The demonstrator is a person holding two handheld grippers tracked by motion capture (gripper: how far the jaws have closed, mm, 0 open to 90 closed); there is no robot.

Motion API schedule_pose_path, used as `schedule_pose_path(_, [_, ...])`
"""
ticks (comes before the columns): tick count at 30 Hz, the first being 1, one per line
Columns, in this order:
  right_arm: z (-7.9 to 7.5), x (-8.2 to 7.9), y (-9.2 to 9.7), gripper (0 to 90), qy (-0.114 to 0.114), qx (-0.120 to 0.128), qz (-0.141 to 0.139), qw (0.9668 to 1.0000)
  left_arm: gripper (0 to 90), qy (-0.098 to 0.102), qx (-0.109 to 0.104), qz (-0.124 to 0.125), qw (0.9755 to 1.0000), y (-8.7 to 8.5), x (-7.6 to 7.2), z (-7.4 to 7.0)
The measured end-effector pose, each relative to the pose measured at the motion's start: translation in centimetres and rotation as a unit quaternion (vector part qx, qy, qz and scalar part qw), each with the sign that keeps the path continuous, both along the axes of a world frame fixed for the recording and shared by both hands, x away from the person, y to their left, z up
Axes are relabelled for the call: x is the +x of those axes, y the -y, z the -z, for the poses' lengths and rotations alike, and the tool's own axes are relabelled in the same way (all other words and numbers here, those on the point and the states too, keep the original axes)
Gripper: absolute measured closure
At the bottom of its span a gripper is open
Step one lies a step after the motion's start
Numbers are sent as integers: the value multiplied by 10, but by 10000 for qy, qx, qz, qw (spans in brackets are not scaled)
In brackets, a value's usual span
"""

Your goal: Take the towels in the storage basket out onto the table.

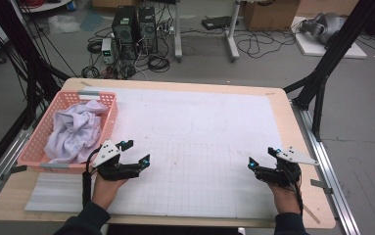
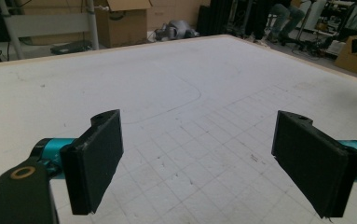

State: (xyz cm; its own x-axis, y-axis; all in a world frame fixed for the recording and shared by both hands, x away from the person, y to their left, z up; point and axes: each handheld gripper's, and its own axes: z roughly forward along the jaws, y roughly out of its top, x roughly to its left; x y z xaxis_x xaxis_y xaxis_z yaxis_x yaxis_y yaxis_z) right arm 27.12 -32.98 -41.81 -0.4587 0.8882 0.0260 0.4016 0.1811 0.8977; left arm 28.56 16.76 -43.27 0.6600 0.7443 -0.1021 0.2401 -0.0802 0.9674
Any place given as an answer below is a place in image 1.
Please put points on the black frame stand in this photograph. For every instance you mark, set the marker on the black frame stand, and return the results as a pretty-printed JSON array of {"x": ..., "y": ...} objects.
[
  {"x": 31, "y": 75},
  {"x": 318, "y": 75}
]

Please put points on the person's left hand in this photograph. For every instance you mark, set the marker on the person's left hand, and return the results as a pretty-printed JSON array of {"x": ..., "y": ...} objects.
[{"x": 105, "y": 192}]

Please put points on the metal bracket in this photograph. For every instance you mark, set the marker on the metal bracket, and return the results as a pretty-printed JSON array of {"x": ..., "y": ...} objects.
[
  {"x": 18, "y": 169},
  {"x": 320, "y": 184}
]

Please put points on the white desk leg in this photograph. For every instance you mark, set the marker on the white desk leg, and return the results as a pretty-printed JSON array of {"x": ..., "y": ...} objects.
[
  {"x": 178, "y": 32},
  {"x": 232, "y": 36}
]

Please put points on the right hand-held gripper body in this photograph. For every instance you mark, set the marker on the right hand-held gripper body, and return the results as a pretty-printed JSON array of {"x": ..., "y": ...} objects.
[{"x": 279, "y": 176}]

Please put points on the aluminium rail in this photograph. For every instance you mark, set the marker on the aluminium rail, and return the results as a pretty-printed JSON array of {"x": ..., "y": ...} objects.
[
  {"x": 343, "y": 212},
  {"x": 15, "y": 147}
]

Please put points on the white round table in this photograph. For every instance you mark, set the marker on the white round table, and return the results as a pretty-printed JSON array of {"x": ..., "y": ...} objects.
[{"x": 51, "y": 6}]

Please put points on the black computer tower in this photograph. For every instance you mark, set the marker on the black computer tower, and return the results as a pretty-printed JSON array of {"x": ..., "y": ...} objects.
[
  {"x": 148, "y": 31},
  {"x": 124, "y": 32}
]

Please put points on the pink plastic basket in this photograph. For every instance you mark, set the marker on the pink plastic basket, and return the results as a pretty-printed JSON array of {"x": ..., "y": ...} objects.
[{"x": 41, "y": 137}]

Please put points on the white floor board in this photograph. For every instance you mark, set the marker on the white floor board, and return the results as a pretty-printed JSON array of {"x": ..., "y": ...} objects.
[{"x": 315, "y": 49}]

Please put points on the brown cardboard box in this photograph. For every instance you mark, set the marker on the brown cardboard box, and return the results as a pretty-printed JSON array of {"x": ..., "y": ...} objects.
[
  {"x": 270, "y": 14},
  {"x": 110, "y": 3},
  {"x": 328, "y": 6}
]

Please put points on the flat black device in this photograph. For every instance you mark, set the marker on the flat black device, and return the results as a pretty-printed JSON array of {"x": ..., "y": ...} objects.
[{"x": 217, "y": 22}]

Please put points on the grey bench power supply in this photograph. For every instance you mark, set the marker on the grey bench power supply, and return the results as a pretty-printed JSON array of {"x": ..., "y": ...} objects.
[{"x": 107, "y": 50}]

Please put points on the clear plastic bag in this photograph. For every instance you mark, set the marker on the clear plastic bag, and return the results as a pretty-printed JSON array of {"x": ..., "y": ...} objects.
[{"x": 64, "y": 24}]

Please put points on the lilac printed towel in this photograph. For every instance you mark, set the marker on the lilac printed towel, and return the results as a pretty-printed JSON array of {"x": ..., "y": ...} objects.
[{"x": 74, "y": 133}]

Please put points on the white grid mat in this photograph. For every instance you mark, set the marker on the white grid mat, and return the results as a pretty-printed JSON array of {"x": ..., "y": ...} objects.
[{"x": 191, "y": 130}]

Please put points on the person's right hand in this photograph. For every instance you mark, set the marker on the person's right hand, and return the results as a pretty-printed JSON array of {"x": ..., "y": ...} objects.
[{"x": 286, "y": 199}]

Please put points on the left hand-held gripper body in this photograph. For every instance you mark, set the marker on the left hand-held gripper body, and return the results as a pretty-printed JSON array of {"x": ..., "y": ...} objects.
[{"x": 113, "y": 171}]

